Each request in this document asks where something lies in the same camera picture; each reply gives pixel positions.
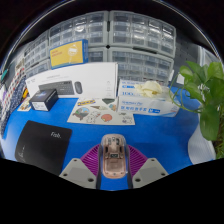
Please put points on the large cartoon sticker sheet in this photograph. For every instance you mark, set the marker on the large cartoon sticker sheet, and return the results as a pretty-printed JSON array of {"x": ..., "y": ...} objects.
[{"x": 100, "y": 113}]

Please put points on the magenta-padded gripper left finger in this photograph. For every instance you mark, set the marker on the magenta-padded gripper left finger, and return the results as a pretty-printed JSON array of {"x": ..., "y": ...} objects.
[{"x": 76, "y": 171}]

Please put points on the transparent pink computer mouse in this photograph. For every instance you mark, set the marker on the transparent pink computer mouse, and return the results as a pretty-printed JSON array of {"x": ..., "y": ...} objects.
[{"x": 114, "y": 160}]

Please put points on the small black product box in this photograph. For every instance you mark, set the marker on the small black product box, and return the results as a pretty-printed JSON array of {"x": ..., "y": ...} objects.
[{"x": 43, "y": 100}]

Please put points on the navy dotted fabric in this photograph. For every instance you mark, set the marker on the navy dotted fabric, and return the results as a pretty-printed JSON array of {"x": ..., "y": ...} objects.
[{"x": 11, "y": 106}]

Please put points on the cream latex glove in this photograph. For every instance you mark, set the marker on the cream latex glove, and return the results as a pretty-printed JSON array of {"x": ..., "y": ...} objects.
[{"x": 150, "y": 88}]

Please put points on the small cartoon sticker sheet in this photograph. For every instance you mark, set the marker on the small cartoon sticker sheet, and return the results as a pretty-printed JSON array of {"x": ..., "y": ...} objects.
[{"x": 25, "y": 105}]

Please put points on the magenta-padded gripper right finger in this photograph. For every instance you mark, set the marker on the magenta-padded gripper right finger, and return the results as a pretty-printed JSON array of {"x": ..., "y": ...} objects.
[{"x": 150, "y": 171}]

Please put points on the white blue glove box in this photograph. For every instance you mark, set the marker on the white blue glove box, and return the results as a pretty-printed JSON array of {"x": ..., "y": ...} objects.
[{"x": 146, "y": 106}]

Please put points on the white red-dotted fabric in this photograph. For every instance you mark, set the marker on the white red-dotted fabric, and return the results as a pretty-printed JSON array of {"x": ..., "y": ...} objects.
[{"x": 13, "y": 83}]

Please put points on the white keyboard mouse set box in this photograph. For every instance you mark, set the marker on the white keyboard mouse set box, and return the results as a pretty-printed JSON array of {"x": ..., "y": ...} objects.
[{"x": 96, "y": 78}]

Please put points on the black mouse pad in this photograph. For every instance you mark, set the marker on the black mouse pad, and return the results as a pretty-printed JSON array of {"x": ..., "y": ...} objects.
[{"x": 41, "y": 146}]

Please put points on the green potted plant white pot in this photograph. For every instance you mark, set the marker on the green potted plant white pot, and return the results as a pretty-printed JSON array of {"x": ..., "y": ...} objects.
[{"x": 208, "y": 116}]

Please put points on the yellow blue cardboard box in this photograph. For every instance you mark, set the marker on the yellow blue cardboard box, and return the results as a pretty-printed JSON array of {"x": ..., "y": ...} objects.
[{"x": 68, "y": 53}]

